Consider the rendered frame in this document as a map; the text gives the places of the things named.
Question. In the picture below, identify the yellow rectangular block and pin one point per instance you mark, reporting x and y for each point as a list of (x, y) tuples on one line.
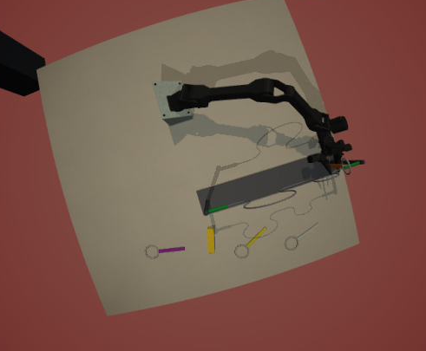
[(210, 240)]

